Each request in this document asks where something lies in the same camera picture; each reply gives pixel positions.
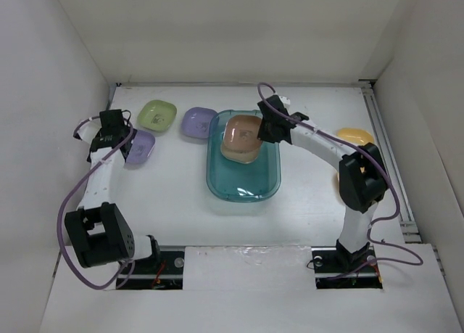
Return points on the brown square plate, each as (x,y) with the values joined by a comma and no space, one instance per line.
(241,133)

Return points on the yellow plate far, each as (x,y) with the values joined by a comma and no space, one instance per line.
(356,136)

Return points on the purple square plate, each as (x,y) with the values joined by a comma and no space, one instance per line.
(195,125)
(141,148)

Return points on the green square plate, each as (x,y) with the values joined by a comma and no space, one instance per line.
(157,115)

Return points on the teal transparent plastic bin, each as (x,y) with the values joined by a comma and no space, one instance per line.
(241,182)

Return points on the aluminium rail right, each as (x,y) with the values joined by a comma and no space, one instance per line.
(406,219)

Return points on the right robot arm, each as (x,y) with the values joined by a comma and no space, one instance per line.
(360,169)

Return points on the yellow plate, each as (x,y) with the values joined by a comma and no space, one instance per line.
(356,136)
(336,181)

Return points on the purple square plate left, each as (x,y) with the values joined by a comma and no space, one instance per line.
(141,148)

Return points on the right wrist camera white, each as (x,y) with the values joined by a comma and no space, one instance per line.
(285,101)

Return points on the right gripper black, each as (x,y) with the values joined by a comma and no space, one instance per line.
(263,136)

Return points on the purple square plate right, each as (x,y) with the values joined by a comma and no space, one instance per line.
(195,125)

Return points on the front mounting rail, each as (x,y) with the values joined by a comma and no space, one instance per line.
(273,268)

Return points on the yellow plate near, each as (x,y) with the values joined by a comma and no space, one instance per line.
(336,181)

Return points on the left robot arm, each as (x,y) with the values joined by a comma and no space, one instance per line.
(98,232)

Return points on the cream plate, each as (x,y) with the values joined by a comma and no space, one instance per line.
(240,157)

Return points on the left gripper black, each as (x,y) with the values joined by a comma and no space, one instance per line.
(127,131)

